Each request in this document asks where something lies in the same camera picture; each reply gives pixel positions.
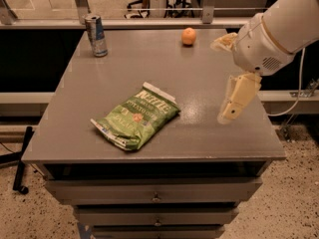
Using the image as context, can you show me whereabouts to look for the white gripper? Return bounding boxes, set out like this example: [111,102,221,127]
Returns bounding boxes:
[210,13,295,124]

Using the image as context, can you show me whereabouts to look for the silver blue drink can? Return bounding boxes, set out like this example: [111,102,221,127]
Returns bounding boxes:
[85,13,108,57]

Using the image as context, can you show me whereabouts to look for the green jalapeno chip bag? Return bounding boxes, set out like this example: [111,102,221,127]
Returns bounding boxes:
[91,82,180,151]

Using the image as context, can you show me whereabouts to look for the grey drawer cabinet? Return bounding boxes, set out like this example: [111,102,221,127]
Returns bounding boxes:
[23,29,284,239]

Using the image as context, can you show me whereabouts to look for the black stand base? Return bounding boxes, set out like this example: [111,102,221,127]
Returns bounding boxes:
[0,126,33,195]

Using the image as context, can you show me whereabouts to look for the metal window rail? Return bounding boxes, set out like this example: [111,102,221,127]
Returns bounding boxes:
[0,17,249,30]

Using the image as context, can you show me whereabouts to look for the orange fruit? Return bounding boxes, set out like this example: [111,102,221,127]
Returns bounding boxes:
[181,28,196,46]

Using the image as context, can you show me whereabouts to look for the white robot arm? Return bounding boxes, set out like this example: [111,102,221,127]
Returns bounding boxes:
[210,0,319,124]

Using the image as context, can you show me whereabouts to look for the black office chair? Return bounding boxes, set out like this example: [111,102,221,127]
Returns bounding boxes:
[125,0,194,19]

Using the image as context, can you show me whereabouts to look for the white cable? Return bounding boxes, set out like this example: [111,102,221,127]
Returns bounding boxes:
[267,47,307,118]

